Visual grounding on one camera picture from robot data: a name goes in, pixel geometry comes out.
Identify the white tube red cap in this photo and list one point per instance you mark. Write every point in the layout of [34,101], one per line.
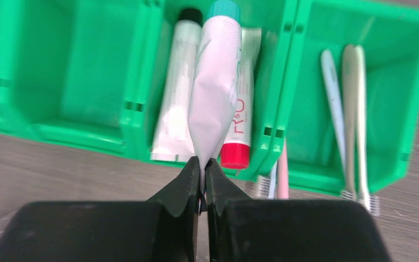
[235,152]

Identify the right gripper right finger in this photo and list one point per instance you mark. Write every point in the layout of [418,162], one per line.
[245,229]

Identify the green compartment organizer bin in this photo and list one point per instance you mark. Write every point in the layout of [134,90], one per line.
[90,74]

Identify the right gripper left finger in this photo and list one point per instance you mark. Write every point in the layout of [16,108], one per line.
[162,228]

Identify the white tube black cap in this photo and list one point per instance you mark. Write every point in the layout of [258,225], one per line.
[172,142]

